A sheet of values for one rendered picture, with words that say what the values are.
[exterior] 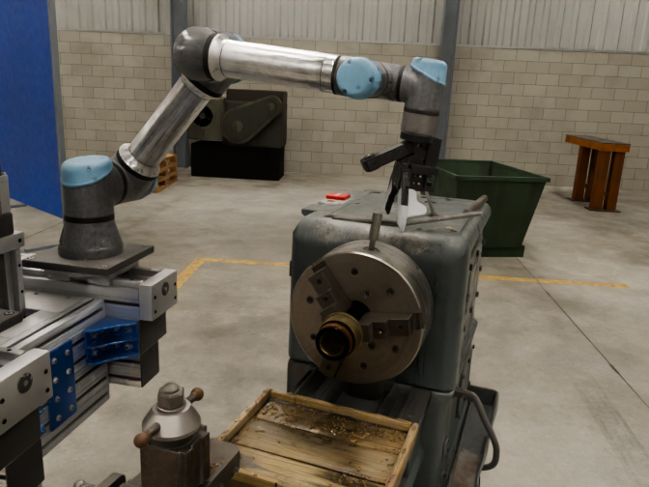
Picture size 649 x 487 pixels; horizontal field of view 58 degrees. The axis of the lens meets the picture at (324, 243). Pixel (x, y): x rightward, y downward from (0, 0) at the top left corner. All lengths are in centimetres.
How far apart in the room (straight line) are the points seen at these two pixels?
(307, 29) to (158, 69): 287
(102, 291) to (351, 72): 79
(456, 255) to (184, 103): 73
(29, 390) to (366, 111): 1033
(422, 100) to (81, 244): 85
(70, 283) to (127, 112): 1059
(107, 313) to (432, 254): 79
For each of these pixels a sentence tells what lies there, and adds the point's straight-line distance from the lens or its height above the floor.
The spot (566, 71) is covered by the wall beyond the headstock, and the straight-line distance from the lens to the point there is 1171.
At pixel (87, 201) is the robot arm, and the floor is 130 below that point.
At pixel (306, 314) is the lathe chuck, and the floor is 107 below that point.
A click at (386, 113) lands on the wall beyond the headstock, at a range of 1118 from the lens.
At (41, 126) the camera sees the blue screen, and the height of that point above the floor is 111.
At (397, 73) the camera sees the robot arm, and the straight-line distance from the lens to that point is 126.
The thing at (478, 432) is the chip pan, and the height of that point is 54.
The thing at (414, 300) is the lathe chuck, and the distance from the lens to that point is 128.
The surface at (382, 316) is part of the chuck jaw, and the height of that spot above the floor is 111.
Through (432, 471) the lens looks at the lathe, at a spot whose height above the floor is 64.
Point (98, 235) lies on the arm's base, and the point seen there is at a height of 122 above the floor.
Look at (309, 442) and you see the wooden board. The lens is 126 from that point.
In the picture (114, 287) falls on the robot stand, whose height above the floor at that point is 110.
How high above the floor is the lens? 158
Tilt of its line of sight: 15 degrees down
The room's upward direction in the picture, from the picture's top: 3 degrees clockwise
